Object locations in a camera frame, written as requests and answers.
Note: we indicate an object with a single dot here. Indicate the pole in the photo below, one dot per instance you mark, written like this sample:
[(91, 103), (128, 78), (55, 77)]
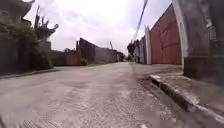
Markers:
[(111, 46)]

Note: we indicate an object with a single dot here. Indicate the dark tree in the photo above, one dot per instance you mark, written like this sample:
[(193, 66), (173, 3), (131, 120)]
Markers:
[(130, 48)]

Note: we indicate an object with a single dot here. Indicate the dark building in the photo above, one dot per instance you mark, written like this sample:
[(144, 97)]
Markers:
[(88, 50)]

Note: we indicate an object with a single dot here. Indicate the white pillar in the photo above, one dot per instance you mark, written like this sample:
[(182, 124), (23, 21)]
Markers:
[(148, 46)]

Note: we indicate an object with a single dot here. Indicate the grey concrete road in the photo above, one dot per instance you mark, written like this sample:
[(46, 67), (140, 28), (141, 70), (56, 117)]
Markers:
[(83, 96)]

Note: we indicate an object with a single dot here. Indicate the red metal gate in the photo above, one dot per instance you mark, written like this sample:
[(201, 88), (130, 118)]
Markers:
[(165, 43)]

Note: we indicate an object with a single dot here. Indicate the pale concrete kerb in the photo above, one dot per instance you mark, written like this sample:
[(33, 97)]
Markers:
[(173, 93)]

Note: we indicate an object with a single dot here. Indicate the robot's own part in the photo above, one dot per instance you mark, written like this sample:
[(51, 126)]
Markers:
[(143, 126)]

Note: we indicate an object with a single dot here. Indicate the ornate stone structure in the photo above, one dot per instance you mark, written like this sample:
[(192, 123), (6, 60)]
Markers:
[(43, 31)]

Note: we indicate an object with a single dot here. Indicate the dark low kerb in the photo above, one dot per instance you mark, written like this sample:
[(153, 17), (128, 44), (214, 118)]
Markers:
[(26, 73)]

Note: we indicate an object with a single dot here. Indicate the grey stone gate pillar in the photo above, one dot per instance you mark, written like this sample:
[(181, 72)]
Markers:
[(200, 40)]

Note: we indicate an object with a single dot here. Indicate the green bushes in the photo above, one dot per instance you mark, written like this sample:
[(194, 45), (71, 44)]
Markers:
[(20, 43)]

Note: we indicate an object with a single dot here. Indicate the building with curved roof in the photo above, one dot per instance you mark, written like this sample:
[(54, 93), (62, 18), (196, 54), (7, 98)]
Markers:
[(13, 8)]

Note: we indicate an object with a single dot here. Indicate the grey wall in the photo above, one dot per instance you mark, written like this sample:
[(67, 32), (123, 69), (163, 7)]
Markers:
[(141, 51)]

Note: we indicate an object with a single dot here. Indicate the low reddish wall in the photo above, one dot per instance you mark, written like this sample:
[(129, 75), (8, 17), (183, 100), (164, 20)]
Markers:
[(65, 58)]

